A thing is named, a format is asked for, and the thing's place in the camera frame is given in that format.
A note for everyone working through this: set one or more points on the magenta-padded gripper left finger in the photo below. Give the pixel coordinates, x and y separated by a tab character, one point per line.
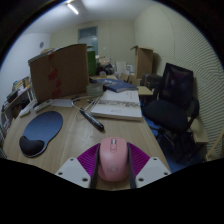
73	171

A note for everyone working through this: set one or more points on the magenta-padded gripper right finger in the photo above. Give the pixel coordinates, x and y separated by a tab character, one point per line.
151	171

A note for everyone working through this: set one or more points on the pink computer mouse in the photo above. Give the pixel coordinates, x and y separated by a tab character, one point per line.
113	160

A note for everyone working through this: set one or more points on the blue mouse pad, black wrist rest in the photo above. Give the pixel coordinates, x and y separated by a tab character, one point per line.
45	128

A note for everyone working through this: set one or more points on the black marker pen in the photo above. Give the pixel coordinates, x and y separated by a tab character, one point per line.
91	120

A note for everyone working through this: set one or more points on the black office chair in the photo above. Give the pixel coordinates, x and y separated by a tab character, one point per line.
168	113

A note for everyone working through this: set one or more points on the light wooden chair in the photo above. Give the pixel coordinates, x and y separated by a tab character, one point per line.
216	146

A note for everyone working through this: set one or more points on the white paper sheet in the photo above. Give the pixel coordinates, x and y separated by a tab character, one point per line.
63	102

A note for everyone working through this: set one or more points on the white book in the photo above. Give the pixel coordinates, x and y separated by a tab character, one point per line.
118	105

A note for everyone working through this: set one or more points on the small white flat device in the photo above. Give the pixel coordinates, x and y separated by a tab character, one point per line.
25	112

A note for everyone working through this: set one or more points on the clear round plastic container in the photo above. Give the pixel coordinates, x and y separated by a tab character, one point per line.
95	89

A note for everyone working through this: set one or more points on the shelf unit with books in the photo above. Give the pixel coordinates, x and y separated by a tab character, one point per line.
15	100

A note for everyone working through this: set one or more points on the blue book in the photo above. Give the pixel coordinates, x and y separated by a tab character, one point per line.
116	85

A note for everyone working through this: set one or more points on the large brown cardboard box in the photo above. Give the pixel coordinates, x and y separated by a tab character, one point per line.
58	73

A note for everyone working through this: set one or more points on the tall open cardboard box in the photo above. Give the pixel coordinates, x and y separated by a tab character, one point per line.
145	61

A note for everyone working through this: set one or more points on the ceiling tube light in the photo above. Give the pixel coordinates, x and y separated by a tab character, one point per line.
72	8

